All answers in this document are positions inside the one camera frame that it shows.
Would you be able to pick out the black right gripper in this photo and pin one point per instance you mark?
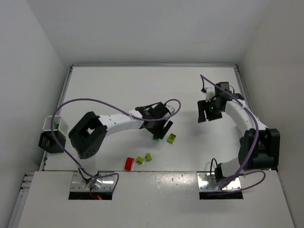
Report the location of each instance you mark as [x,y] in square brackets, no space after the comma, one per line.
[208,109]

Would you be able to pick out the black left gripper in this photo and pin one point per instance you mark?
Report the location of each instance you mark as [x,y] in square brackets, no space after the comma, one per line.
[162,128]

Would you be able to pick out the lime 2x2 lego brick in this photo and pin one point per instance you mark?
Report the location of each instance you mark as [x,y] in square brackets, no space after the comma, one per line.
[171,138]

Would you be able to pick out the red curved lego brick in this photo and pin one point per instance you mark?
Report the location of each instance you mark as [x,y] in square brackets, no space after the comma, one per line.
[129,164]

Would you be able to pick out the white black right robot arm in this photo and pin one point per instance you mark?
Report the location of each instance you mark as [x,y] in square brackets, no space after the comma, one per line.
[259,144]

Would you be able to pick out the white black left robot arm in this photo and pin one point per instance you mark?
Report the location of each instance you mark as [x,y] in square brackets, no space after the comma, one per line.
[88,134]

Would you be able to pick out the white left slotted bin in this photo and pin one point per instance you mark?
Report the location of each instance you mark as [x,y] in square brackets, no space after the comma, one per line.
[59,125]

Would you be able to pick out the black left slotted bin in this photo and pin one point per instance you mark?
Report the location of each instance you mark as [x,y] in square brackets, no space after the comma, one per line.
[48,144]

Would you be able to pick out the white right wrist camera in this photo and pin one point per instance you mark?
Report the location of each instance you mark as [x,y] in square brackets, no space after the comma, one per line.
[209,93]

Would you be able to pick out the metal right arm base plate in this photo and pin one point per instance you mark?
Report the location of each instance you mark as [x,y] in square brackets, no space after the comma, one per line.
[208,184]

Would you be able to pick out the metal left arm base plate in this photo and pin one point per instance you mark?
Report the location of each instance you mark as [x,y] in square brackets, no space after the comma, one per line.
[105,184]

